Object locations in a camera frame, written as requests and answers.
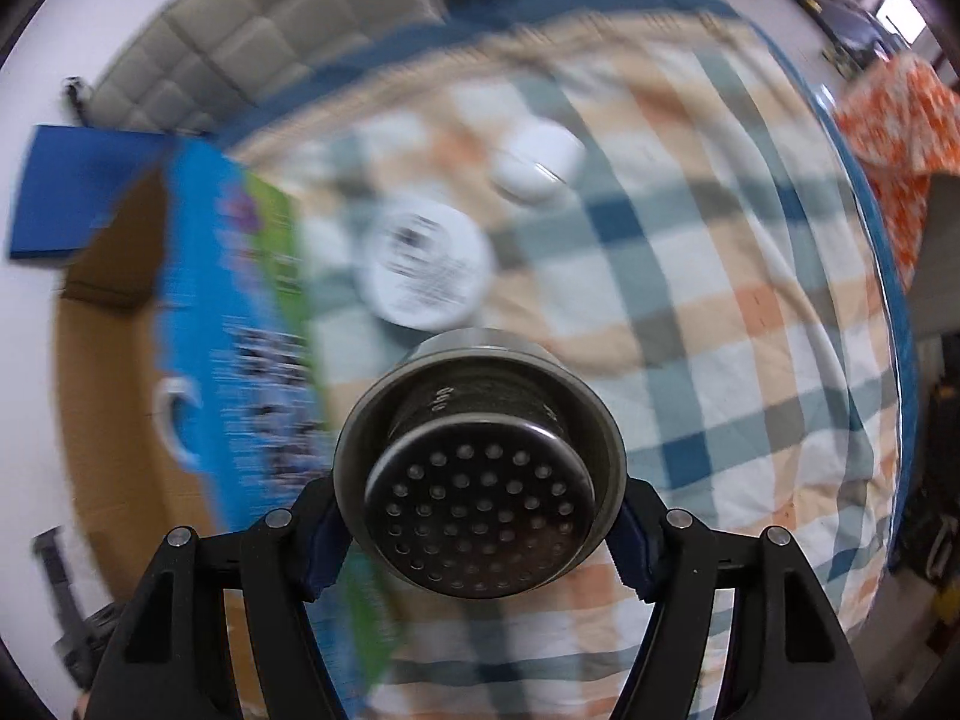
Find blue printed cardboard box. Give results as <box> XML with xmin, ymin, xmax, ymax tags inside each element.
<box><xmin>55</xmin><ymin>140</ymin><xmax>379</xmax><ymax>718</ymax></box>

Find perforated metal tin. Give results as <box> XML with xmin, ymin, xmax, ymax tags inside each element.
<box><xmin>334</xmin><ymin>328</ymin><xmax>626</xmax><ymax>600</ymax></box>

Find white round labelled tin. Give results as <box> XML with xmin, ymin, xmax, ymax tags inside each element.
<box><xmin>356</xmin><ymin>195</ymin><xmax>494</xmax><ymax>333</ymax></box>

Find blue foam mat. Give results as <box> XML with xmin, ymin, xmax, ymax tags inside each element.
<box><xmin>8</xmin><ymin>125</ymin><xmax>176</xmax><ymax>260</ymax></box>

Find plaid tablecloth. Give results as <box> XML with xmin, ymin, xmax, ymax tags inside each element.
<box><xmin>213</xmin><ymin>0</ymin><xmax>921</xmax><ymax>720</ymax></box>

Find orange floral cloth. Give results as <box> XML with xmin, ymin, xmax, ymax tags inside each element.
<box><xmin>833</xmin><ymin>52</ymin><xmax>958</xmax><ymax>288</ymax></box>

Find left grey padded chair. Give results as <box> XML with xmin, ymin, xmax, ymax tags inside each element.
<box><xmin>85</xmin><ymin>0</ymin><xmax>441</xmax><ymax>133</ymax></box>

